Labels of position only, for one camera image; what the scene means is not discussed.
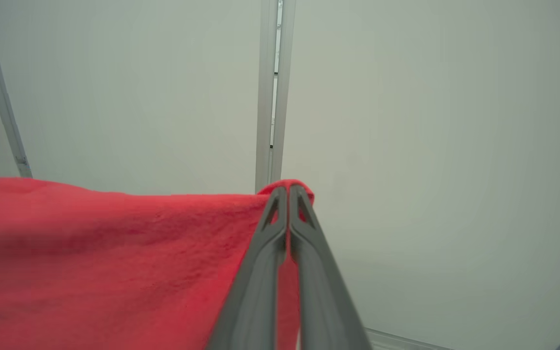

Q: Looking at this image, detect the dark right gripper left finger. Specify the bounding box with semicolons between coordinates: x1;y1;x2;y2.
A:
206;186;289;350

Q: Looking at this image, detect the red jersey number 23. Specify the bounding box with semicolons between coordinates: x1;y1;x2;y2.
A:
0;173;316;350

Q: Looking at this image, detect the grey metal wall post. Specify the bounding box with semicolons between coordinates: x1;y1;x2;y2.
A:
254;0;297;194

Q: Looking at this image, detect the grey slanted metal bar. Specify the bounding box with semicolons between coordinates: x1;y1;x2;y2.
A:
0;0;34;178

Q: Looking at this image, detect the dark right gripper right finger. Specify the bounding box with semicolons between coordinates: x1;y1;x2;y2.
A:
288;183;374;350

